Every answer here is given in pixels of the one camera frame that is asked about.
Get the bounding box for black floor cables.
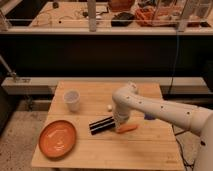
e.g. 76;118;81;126
172;128;198;171

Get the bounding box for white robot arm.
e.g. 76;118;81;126
112;82;213;171

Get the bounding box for black object on shelf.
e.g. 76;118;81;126
111;12;134;27

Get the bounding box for orange toy carrot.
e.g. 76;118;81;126
115;124;138;134

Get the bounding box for orange plate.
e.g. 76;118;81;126
38;120;77;158

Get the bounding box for blue cloth piece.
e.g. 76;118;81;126
144;114;156;120

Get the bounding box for orange bin on shelf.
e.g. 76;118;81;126
135;7;181;26

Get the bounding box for metal clamp stand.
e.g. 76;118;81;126
0;55;30;83

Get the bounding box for white plastic bottle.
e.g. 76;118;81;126
107;105;113;112

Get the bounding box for translucent plastic cup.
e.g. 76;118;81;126
63;90;80;112

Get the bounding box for black white striped eraser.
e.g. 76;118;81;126
89;116;115;135

